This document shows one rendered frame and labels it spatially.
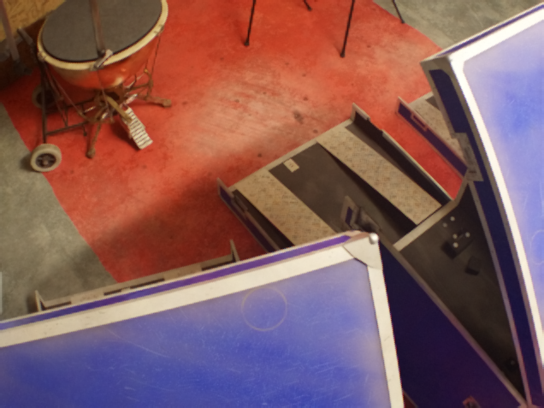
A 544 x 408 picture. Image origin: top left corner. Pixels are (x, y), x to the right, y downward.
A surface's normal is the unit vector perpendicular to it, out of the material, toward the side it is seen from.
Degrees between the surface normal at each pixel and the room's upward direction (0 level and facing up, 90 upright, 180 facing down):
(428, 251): 0
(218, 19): 0
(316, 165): 2
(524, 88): 42
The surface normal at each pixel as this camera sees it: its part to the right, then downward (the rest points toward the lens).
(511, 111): 0.43, 0.06
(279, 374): 0.22, 0.07
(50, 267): 0.04, -0.53
